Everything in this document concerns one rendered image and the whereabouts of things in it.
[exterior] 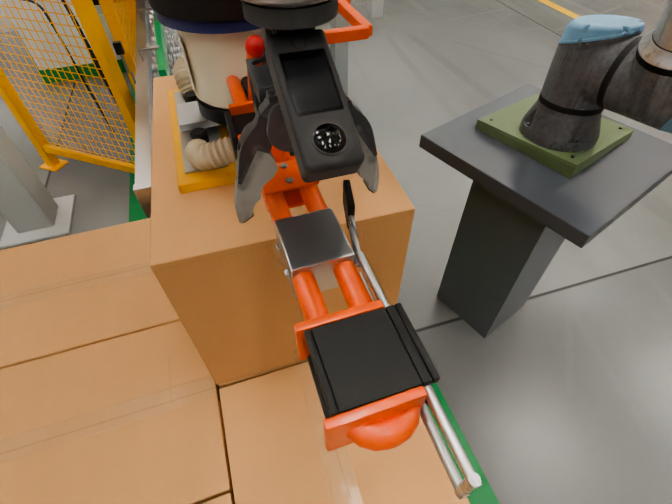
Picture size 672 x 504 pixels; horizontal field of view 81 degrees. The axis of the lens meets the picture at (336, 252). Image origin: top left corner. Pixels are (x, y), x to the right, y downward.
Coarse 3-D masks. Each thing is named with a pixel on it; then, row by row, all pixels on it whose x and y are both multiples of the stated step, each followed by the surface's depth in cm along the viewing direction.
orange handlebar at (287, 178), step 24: (360, 24) 77; (240, 96) 58; (288, 168) 45; (264, 192) 43; (288, 192) 47; (312, 192) 43; (288, 216) 41; (312, 288) 35; (360, 288) 35; (312, 312) 33; (360, 432) 27; (384, 432) 27; (408, 432) 27
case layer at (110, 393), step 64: (0, 256) 109; (64, 256) 109; (128, 256) 109; (0, 320) 96; (64, 320) 96; (128, 320) 95; (0, 384) 85; (64, 384) 85; (128, 384) 85; (192, 384) 85; (256, 384) 84; (0, 448) 76; (64, 448) 76; (128, 448) 76; (192, 448) 76; (256, 448) 76; (320, 448) 76
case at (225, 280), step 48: (192, 192) 65; (336, 192) 64; (384, 192) 64; (192, 240) 58; (240, 240) 58; (384, 240) 65; (192, 288) 60; (240, 288) 63; (288, 288) 67; (336, 288) 71; (384, 288) 76; (192, 336) 69; (240, 336) 73; (288, 336) 78
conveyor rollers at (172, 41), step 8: (152, 16) 235; (152, 24) 224; (152, 32) 218; (168, 32) 219; (176, 32) 220; (152, 40) 212; (168, 40) 208; (176, 40) 209; (168, 48) 202; (176, 48) 203; (152, 56) 195; (168, 56) 196; (176, 56) 197; (152, 64) 189; (152, 72) 183; (152, 80) 178
